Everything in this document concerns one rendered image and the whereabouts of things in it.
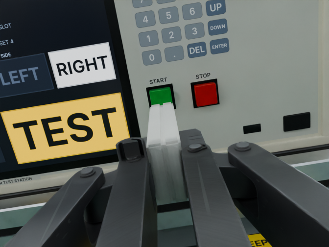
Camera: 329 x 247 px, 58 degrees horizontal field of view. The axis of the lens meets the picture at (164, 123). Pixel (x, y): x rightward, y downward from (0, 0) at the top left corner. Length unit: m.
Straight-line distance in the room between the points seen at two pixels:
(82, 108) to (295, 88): 0.18
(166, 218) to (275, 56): 0.17
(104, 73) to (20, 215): 0.14
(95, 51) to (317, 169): 0.21
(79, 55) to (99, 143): 0.08
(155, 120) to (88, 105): 0.11
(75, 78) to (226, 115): 0.13
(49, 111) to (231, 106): 0.16
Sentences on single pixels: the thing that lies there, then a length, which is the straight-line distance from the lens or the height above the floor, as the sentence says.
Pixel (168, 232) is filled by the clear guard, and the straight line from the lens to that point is 0.29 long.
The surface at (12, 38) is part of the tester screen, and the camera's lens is 0.27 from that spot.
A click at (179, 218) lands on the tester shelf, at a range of 0.27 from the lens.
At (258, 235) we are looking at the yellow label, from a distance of 0.27.
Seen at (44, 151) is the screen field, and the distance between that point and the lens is 0.29.
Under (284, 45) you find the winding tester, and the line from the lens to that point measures 0.27.
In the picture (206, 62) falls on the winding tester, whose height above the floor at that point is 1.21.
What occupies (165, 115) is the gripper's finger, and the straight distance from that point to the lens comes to 0.16.
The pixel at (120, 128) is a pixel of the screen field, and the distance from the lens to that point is 0.27.
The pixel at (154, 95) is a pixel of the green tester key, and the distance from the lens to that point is 0.25.
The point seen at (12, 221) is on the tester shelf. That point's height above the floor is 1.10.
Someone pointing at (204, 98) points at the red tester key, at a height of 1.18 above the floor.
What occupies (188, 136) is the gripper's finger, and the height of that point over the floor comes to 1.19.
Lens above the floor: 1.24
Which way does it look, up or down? 18 degrees down
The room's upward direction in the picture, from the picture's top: 10 degrees counter-clockwise
